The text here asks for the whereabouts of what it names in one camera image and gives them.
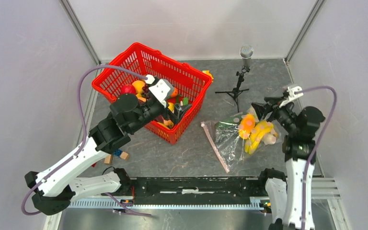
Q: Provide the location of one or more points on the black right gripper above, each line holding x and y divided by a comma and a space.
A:
274, 102

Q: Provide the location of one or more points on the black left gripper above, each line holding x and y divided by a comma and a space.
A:
176, 116

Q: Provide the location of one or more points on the yellow toy banana bunch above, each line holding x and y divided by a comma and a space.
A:
255, 138

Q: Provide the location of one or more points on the orange yellow toy mango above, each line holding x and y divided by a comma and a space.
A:
246, 125

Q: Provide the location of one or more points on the white radish with leaves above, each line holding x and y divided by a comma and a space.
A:
270, 138

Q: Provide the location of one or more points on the dark green toy cucumber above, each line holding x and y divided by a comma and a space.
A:
223, 125

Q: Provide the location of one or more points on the red plastic shopping basket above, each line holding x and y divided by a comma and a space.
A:
141, 59

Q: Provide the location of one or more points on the clear zip top bag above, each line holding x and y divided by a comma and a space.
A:
227, 145

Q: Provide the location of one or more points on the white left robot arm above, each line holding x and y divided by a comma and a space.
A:
54, 189

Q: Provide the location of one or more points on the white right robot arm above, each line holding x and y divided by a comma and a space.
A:
290, 193

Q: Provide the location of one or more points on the orange green toy papaya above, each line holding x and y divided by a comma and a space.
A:
174, 93

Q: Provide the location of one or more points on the black mini tripod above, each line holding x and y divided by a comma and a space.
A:
235, 92

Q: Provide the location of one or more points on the peach toy fruit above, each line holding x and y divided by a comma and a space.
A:
138, 85

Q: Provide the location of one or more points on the yellow green toy block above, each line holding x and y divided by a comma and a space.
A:
207, 72

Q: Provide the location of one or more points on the red toy apple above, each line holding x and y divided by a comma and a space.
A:
128, 88

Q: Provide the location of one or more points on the grey microphone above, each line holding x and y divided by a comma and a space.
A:
246, 52

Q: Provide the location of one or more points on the wooden toy block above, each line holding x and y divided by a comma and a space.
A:
124, 155
109, 159

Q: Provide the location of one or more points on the blue toy block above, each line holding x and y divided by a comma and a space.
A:
118, 153

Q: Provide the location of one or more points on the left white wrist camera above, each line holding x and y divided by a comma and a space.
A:
161, 89

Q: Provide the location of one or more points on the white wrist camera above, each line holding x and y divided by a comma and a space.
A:
290, 94
161, 89

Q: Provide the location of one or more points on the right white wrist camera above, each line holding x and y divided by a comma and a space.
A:
290, 94

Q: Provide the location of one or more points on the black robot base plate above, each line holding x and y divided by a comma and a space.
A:
232, 190

